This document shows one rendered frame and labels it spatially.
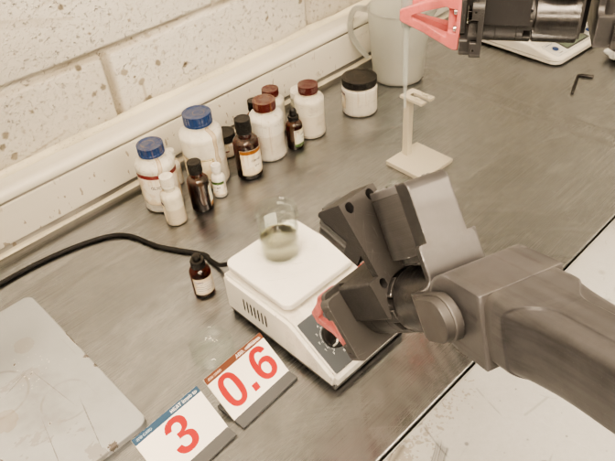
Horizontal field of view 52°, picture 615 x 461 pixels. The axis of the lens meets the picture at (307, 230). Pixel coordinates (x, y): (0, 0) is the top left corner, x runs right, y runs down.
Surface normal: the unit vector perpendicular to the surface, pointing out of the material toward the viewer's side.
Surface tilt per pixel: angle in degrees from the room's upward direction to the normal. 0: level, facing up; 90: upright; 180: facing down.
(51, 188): 90
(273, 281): 0
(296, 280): 0
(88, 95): 90
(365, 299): 90
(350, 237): 90
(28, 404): 0
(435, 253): 49
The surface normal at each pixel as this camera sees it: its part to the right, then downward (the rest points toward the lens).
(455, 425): -0.07, -0.76
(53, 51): 0.70, 0.42
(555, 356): -0.89, 0.29
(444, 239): 0.26, -0.07
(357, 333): 0.48, -0.15
